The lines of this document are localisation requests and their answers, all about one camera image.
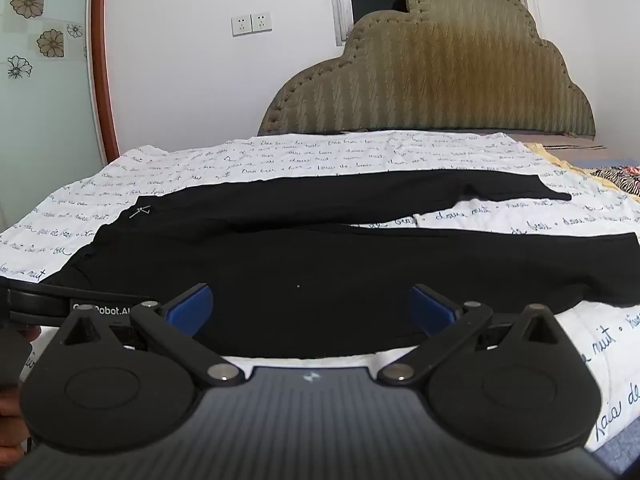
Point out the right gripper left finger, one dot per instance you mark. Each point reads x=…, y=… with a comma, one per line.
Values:
x=92, y=391

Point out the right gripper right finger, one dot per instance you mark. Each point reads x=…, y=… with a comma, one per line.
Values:
x=508, y=383

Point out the black pants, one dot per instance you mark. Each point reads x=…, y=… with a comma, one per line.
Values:
x=310, y=267

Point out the person's left hand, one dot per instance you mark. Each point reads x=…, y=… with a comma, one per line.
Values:
x=14, y=432

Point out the white script-print bed sheet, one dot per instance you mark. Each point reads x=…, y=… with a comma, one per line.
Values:
x=68, y=219

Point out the floral glass door panel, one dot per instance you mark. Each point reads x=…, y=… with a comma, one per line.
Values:
x=48, y=131

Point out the floral patterned blanket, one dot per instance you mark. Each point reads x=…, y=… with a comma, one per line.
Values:
x=626, y=178

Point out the olive upholstered headboard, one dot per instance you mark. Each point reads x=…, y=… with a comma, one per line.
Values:
x=454, y=65

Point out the wooden door frame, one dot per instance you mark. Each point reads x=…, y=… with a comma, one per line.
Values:
x=101, y=87

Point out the white wall socket left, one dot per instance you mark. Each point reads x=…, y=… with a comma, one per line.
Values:
x=241, y=25

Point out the white wall socket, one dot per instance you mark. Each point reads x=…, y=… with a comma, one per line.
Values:
x=261, y=22
x=241, y=25

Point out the white wall socket right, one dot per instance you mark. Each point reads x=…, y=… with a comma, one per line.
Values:
x=261, y=22

